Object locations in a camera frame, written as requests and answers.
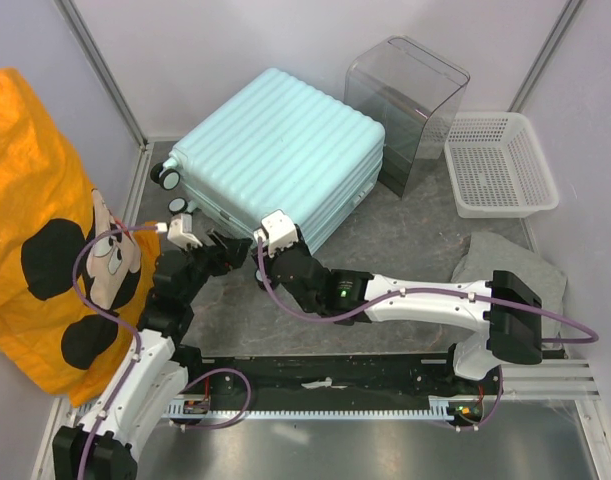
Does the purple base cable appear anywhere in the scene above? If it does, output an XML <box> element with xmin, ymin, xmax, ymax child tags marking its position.
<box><xmin>169</xmin><ymin>368</ymin><xmax>252</xmax><ymax>432</ymax></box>
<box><xmin>447</xmin><ymin>367</ymin><xmax>510</xmax><ymax>434</ymax></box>

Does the clear smoky plastic container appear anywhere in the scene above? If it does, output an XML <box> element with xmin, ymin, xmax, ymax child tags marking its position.
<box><xmin>344</xmin><ymin>36</ymin><xmax>471</xmax><ymax>197</ymax></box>

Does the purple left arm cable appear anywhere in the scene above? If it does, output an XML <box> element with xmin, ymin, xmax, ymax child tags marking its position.
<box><xmin>72</xmin><ymin>222</ymin><xmax>169</xmax><ymax>480</ymax></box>

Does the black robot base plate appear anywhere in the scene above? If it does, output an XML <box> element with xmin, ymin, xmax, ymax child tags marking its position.
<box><xmin>170</xmin><ymin>353</ymin><xmax>503</xmax><ymax>429</ymax></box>

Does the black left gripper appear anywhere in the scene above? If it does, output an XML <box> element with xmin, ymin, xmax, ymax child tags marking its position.
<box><xmin>178</xmin><ymin>229</ymin><xmax>252</xmax><ymax>304</ymax></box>

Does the aluminium frame post left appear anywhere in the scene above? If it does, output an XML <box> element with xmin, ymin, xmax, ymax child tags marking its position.
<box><xmin>54</xmin><ymin>0</ymin><xmax>148</xmax><ymax>149</ymax></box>

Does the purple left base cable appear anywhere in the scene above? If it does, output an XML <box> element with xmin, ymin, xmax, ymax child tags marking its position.
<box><xmin>169</xmin><ymin>368</ymin><xmax>252</xmax><ymax>432</ymax></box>

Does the orange cartoon mouse bag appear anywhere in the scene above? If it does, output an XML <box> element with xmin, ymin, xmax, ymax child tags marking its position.
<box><xmin>0</xmin><ymin>68</ymin><xmax>160</xmax><ymax>406</ymax></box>

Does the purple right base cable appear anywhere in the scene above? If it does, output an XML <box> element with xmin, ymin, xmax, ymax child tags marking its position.
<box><xmin>447</xmin><ymin>367</ymin><xmax>510</xmax><ymax>434</ymax></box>

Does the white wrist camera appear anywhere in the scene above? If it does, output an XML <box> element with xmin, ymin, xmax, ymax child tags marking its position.
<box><xmin>155</xmin><ymin>213</ymin><xmax>203</xmax><ymax>251</ymax></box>
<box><xmin>253</xmin><ymin>210</ymin><xmax>299</xmax><ymax>257</ymax></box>

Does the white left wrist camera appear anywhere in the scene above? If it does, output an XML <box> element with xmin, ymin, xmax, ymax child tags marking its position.
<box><xmin>155</xmin><ymin>213</ymin><xmax>203</xmax><ymax>251</ymax></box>

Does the white perforated plastic basket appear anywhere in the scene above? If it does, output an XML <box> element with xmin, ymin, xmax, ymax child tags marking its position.
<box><xmin>444</xmin><ymin>112</ymin><xmax>559</xmax><ymax>219</ymax></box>

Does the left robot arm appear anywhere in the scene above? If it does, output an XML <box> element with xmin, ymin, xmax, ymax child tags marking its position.
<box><xmin>52</xmin><ymin>232</ymin><xmax>252</xmax><ymax>479</ymax></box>

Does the aluminium frame post right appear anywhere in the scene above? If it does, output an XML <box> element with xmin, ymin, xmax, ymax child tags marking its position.
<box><xmin>508</xmin><ymin>0</ymin><xmax>586</xmax><ymax>113</ymax></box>

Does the grey folded cloth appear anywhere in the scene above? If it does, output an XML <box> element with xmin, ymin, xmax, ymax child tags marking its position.
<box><xmin>451</xmin><ymin>232</ymin><xmax>567</xmax><ymax>314</ymax></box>

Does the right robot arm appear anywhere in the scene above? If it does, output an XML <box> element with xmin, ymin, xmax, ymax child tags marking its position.
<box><xmin>252</xmin><ymin>243</ymin><xmax>543</xmax><ymax>394</ymax></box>

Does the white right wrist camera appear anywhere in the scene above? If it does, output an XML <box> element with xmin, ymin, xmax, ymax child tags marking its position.
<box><xmin>253</xmin><ymin>210</ymin><xmax>299</xmax><ymax>257</ymax></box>

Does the aluminium frame post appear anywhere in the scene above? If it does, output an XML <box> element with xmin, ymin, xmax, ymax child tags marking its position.
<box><xmin>508</xmin><ymin>0</ymin><xmax>586</xmax><ymax>113</ymax></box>
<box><xmin>54</xmin><ymin>0</ymin><xmax>148</xmax><ymax>149</ymax></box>

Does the light blue hard suitcase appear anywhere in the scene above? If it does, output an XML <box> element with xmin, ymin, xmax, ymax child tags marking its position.
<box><xmin>150</xmin><ymin>68</ymin><xmax>385</xmax><ymax>252</ymax></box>

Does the white slotted cable duct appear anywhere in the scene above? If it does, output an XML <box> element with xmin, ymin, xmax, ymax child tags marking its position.
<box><xmin>162</xmin><ymin>397</ymin><xmax>481</xmax><ymax>422</ymax></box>

